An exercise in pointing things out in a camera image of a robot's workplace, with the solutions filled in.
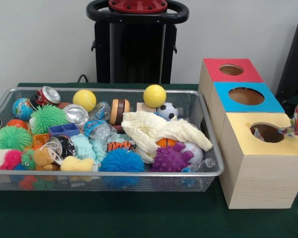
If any brown striped wooden burger toy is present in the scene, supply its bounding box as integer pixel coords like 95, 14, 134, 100
108, 99, 131, 125

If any purple spiky toy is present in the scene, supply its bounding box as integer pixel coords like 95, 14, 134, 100
150, 142, 196, 173

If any dark green tablecloth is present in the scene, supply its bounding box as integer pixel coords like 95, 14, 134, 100
0, 82, 298, 238

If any yellow tennis-seam ball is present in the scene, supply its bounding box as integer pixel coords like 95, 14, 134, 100
72, 89, 97, 112

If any green spiky ball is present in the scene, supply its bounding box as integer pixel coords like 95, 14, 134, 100
29, 104, 70, 134
0, 125, 33, 151

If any red drink can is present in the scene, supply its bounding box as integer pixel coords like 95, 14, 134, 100
29, 85, 62, 110

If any small soccer ball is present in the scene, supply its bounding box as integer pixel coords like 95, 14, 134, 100
155, 102, 179, 121

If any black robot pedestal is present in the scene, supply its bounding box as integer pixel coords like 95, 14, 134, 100
86, 0, 189, 84

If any blue spiky ball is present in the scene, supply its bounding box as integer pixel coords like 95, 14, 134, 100
98, 148, 145, 173

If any clear mesh bin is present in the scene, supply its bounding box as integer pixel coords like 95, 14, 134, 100
0, 86, 225, 193

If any cream waffle cloth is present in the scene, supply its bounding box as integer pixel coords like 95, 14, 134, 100
121, 111, 214, 164

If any wooden box with three holes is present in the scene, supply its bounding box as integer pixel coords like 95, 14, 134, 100
198, 58, 298, 209

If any smooth yellow ball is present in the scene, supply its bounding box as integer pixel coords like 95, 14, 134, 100
143, 84, 167, 109

